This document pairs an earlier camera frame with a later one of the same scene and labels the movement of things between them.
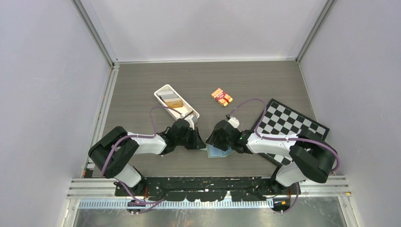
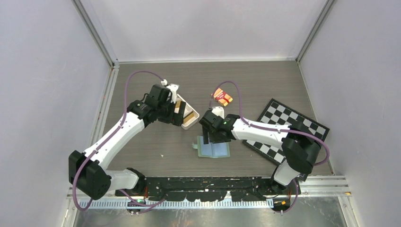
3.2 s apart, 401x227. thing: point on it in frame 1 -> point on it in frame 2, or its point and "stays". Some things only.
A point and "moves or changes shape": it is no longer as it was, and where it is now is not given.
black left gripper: (197, 143) -> (176, 118)
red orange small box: (222, 98) stays
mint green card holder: (214, 152) moves or changes shape
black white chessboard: (277, 119) stays
